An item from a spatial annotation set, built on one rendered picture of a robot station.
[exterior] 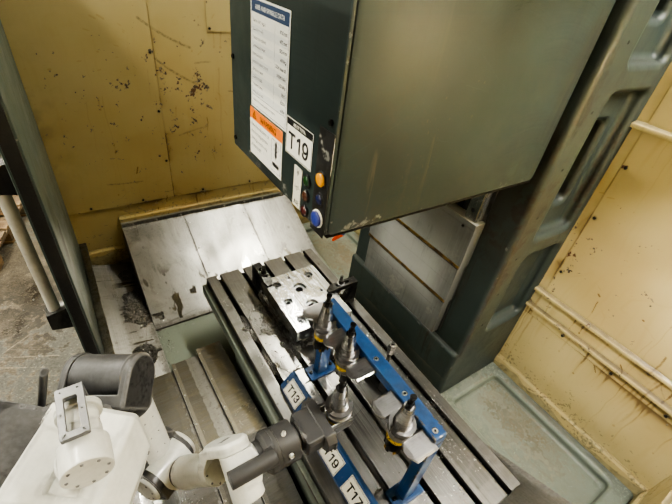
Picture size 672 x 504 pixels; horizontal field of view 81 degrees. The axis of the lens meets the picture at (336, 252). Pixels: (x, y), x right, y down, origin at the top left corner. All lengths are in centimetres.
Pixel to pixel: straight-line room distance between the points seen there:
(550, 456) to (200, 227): 186
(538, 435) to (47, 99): 231
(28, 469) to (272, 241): 160
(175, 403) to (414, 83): 129
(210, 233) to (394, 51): 165
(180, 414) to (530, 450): 133
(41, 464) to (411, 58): 84
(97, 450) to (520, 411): 164
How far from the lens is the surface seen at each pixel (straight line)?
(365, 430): 131
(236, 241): 213
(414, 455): 95
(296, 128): 75
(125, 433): 84
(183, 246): 209
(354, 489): 119
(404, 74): 68
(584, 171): 149
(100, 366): 94
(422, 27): 68
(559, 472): 190
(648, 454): 186
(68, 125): 193
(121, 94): 191
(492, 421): 188
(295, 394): 129
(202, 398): 155
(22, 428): 85
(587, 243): 158
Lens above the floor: 204
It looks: 37 degrees down
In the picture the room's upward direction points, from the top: 9 degrees clockwise
